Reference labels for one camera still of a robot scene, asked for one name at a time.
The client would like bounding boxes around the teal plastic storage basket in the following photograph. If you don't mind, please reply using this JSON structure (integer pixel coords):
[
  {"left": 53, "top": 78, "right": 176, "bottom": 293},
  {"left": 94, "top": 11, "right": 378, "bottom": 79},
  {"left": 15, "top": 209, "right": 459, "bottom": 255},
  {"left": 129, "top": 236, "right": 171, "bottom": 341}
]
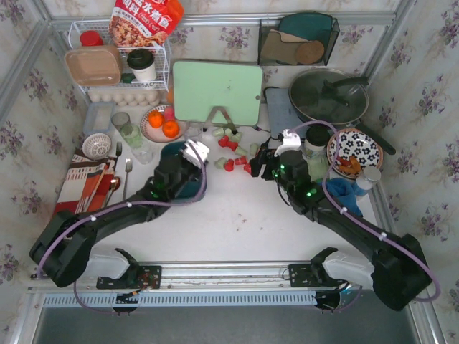
[{"left": 159, "top": 141, "right": 207, "bottom": 201}]

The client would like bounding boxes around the clear glass tumbler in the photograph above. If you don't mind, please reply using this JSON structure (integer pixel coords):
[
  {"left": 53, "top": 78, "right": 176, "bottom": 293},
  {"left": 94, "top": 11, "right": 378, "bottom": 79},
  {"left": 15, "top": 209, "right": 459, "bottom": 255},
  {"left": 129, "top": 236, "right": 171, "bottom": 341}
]
[{"left": 131, "top": 142, "right": 153, "bottom": 165}]

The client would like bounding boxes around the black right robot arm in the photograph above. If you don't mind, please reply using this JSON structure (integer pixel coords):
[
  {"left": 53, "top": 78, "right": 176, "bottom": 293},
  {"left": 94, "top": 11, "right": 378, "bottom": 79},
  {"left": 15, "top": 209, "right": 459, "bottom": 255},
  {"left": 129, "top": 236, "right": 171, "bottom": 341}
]
[{"left": 249, "top": 149, "right": 440, "bottom": 310}]

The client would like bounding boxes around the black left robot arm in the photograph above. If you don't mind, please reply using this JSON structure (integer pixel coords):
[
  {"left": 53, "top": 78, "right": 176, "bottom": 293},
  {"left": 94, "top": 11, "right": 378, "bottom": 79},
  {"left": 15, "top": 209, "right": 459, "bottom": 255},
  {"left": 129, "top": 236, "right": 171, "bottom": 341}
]
[{"left": 29, "top": 151, "right": 207, "bottom": 287}]

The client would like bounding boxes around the green coffee capsule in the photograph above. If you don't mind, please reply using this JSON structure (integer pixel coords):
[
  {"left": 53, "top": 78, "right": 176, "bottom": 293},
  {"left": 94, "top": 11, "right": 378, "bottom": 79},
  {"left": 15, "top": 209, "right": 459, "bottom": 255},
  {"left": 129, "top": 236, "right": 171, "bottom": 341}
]
[{"left": 214, "top": 157, "right": 227, "bottom": 169}]

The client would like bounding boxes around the red coffee capsule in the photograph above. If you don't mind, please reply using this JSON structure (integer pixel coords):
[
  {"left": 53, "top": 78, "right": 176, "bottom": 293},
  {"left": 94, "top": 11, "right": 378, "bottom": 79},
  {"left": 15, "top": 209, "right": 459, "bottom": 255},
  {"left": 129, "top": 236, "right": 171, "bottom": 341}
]
[
  {"left": 224, "top": 159, "right": 235, "bottom": 172},
  {"left": 235, "top": 156, "right": 247, "bottom": 166}
]

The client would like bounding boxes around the white strainer basket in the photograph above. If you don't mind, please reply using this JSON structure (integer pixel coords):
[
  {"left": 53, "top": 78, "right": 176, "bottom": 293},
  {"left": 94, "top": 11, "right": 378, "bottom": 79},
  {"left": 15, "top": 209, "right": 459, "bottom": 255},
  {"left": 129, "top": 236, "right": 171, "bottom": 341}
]
[{"left": 82, "top": 133, "right": 111, "bottom": 160}]

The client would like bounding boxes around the green glass bottle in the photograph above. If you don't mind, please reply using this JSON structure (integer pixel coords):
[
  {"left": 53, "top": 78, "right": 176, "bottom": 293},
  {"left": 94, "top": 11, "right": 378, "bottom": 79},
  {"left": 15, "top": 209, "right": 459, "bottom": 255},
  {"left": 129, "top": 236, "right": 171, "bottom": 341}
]
[{"left": 307, "top": 156, "right": 329, "bottom": 181}]

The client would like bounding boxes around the white jar black lid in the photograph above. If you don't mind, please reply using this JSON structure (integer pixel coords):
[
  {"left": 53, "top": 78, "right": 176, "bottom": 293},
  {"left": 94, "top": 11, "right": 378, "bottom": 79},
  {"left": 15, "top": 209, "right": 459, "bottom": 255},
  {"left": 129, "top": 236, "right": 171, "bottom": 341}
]
[{"left": 304, "top": 125, "right": 331, "bottom": 158}]

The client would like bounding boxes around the silver fork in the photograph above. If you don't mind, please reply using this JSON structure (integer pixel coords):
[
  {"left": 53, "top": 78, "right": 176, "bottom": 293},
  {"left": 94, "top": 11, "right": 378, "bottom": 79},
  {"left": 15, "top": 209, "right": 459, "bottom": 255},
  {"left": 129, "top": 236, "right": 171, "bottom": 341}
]
[
  {"left": 114, "top": 141, "right": 123, "bottom": 168},
  {"left": 122, "top": 158, "right": 133, "bottom": 201}
]

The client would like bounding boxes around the pink bowl with oranges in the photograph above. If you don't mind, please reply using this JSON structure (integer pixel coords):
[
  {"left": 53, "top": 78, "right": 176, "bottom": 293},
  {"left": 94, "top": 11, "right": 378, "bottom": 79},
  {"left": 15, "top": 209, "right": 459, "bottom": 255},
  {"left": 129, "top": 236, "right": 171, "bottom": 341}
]
[{"left": 140, "top": 105, "right": 189, "bottom": 143}]

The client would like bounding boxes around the grey induction cooker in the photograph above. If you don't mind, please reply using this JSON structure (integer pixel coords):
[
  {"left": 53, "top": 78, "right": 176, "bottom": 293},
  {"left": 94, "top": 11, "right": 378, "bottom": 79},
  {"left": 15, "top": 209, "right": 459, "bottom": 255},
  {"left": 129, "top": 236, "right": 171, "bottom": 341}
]
[{"left": 263, "top": 87, "right": 303, "bottom": 140}]

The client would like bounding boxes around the green glass cup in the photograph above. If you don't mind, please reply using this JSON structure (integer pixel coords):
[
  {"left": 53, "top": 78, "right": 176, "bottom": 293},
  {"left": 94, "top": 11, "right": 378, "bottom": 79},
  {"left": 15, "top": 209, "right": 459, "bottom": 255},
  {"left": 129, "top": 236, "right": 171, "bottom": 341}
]
[{"left": 111, "top": 112, "right": 143, "bottom": 149}]

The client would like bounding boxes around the rose gold spoon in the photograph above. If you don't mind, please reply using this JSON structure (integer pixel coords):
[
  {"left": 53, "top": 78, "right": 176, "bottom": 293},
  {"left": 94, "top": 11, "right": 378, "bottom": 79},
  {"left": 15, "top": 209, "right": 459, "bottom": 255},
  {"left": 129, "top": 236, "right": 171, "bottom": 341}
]
[{"left": 105, "top": 176, "right": 120, "bottom": 206}]

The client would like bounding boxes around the blue cloth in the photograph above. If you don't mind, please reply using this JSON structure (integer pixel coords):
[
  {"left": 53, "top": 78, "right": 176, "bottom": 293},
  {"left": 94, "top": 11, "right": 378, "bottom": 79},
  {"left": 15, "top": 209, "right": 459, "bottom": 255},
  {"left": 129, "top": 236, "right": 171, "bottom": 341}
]
[{"left": 326, "top": 178, "right": 363, "bottom": 217}]

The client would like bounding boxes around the floral patterned plate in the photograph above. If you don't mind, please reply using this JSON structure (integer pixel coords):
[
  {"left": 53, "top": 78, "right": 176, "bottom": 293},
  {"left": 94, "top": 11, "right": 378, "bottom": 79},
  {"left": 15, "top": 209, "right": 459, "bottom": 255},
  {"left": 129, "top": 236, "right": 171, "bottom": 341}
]
[{"left": 326, "top": 128, "right": 383, "bottom": 180}]

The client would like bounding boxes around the blue jar silver lid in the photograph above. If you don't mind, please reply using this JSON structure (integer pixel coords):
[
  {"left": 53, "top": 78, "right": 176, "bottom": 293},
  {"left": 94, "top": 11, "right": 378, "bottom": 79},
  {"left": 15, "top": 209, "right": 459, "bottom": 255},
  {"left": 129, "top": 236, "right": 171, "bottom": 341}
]
[{"left": 353, "top": 166, "right": 381, "bottom": 197}]

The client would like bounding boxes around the black pan with glass lid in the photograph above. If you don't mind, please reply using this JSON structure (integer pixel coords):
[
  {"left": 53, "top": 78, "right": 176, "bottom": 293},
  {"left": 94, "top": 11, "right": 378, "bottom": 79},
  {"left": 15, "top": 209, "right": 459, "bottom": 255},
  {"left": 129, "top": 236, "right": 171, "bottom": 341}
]
[{"left": 288, "top": 68, "right": 396, "bottom": 155}]

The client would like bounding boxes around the green cutting board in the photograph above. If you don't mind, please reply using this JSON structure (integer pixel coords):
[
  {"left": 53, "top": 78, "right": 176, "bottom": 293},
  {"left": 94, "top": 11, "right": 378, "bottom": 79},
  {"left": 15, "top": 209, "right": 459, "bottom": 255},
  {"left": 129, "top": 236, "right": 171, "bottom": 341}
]
[{"left": 172, "top": 60, "right": 263, "bottom": 126}]

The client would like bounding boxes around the striped kitchen towel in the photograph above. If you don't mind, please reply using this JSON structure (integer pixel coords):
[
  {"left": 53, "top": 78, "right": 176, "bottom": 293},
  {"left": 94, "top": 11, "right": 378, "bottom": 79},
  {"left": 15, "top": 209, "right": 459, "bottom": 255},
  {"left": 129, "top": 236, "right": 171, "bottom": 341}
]
[{"left": 53, "top": 149, "right": 118, "bottom": 215}]

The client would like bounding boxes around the egg tray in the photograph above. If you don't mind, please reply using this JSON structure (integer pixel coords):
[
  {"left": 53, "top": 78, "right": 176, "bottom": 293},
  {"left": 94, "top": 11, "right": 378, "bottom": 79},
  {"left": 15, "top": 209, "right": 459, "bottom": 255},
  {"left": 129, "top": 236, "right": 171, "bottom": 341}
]
[{"left": 87, "top": 90, "right": 161, "bottom": 106}]

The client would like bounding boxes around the clear container blue lid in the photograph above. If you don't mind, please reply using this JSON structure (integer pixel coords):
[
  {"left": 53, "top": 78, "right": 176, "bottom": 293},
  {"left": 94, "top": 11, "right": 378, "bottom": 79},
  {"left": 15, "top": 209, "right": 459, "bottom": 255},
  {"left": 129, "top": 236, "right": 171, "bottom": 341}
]
[{"left": 83, "top": 102, "right": 115, "bottom": 136}]

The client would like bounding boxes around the white cup black lid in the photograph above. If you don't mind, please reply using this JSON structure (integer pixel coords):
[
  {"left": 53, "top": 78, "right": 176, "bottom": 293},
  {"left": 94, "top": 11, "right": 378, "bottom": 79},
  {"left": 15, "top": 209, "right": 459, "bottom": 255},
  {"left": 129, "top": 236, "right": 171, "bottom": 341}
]
[{"left": 127, "top": 48, "right": 157, "bottom": 82}]

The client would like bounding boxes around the black mesh organizer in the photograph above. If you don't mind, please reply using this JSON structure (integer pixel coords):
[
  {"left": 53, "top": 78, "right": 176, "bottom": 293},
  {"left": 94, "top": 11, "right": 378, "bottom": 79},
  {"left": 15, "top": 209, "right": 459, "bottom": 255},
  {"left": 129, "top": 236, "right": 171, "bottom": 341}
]
[{"left": 257, "top": 11, "right": 340, "bottom": 66}]

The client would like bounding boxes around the brown plastic lunch box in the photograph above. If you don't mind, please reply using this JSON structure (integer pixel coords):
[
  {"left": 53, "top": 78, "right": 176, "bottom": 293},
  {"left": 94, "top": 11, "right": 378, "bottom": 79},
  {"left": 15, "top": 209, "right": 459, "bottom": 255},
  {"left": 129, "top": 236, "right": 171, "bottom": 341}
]
[{"left": 65, "top": 45, "right": 123, "bottom": 87}]

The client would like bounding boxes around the red snack bag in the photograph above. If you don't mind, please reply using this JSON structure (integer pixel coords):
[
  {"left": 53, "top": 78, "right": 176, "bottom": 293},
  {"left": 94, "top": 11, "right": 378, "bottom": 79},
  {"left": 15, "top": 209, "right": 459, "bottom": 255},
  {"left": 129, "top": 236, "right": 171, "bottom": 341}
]
[{"left": 108, "top": 0, "right": 184, "bottom": 48}]

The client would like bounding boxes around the red capped jar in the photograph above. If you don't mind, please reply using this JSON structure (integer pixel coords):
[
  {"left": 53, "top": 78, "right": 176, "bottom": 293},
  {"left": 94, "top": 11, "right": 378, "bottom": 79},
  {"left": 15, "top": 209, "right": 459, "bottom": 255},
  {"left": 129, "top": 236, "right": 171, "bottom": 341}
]
[{"left": 80, "top": 30, "right": 104, "bottom": 47}]

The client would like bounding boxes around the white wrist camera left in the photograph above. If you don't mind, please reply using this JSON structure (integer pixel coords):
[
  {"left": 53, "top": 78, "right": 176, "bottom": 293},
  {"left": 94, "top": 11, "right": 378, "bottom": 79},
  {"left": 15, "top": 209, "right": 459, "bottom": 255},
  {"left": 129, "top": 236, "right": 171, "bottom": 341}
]
[{"left": 181, "top": 140, "right": 210, "bottom": 169}]

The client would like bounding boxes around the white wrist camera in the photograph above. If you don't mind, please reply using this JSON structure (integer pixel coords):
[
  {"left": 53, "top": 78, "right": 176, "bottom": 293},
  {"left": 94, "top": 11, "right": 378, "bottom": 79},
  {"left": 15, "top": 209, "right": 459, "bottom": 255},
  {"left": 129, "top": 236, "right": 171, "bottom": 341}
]
[
  {"left": 275, "top": 129, "right": 301, "bottom": 156},
  {"left": 181, "top": 140, "right": 210, "bottom": 169}
]

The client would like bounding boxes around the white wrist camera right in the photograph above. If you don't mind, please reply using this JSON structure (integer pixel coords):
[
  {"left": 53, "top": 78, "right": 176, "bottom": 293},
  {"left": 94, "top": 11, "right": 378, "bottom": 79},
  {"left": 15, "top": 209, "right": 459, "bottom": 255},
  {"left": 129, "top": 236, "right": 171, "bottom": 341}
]
[{"left": 275, "top": 129, "right": 301, "bottom": 156}]

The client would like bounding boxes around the white wire rack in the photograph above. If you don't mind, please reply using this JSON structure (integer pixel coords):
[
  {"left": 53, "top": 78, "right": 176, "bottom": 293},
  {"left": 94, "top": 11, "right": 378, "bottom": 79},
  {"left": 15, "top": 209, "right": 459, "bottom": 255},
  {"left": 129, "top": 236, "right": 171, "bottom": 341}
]
[{"left": 63, "top": 19, "right": 171, "bottom": 95}]

